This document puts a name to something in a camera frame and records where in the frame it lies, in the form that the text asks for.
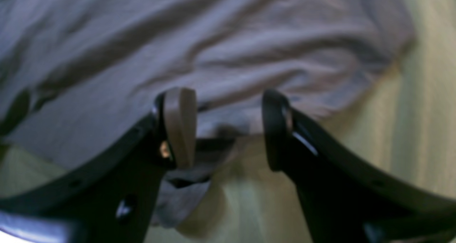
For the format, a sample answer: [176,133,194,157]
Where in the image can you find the dark grey t-shirt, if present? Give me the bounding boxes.
[1,0,415,228]

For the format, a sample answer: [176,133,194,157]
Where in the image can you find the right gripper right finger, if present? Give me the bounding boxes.
[262,90,456,243]

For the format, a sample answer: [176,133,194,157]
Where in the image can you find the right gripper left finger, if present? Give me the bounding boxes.
[0,87,197,243]

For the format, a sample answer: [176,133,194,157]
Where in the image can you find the pale green table cloth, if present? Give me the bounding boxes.
[1,0,455,243]

